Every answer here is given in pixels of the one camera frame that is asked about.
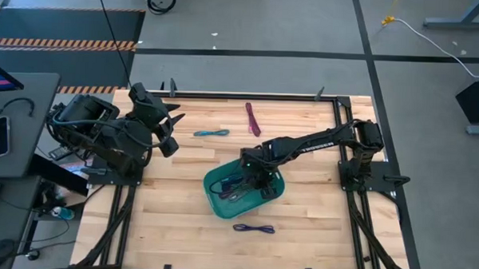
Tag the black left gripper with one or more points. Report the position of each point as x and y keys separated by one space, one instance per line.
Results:
x=148 y=107

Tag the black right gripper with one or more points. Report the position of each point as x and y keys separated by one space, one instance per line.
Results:
x=258 y=171

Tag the teal plastic bin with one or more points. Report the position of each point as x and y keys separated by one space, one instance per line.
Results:
x=237 y=210

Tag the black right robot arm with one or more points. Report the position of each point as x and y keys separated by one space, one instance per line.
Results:
x=315 y=143

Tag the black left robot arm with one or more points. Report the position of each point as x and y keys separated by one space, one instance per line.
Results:
x=103 y=137

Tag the dark hazard striped floor mat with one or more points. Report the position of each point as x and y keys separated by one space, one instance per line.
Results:
x=67 y=24

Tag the grey side desk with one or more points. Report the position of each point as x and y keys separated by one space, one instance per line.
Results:
x=32 y=123

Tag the blue water bottle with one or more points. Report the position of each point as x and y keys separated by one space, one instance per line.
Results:
x=63 y=213

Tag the grey desk leg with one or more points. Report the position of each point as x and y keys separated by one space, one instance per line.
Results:
x=459 y=23

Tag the black table frame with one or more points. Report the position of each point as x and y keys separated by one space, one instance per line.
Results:
x=245 y=97

